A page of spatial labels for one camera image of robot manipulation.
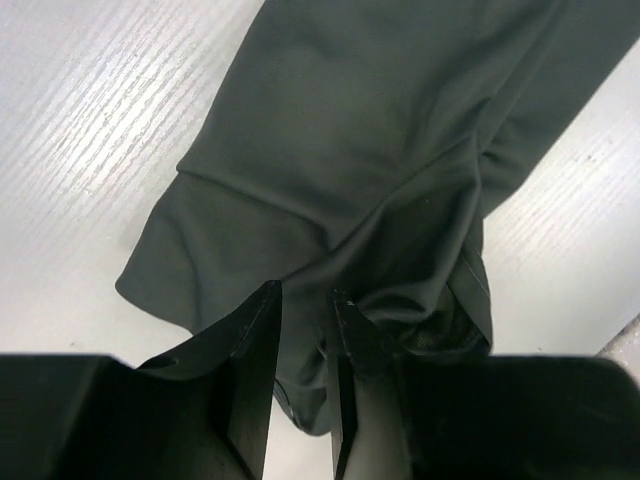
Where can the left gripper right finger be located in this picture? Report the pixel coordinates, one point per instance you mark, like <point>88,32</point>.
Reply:
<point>400,415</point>

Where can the grey green t shirt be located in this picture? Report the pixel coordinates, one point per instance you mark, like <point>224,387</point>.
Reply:
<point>359,146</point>

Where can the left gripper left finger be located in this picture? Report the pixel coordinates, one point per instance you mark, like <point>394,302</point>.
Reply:
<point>200,410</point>

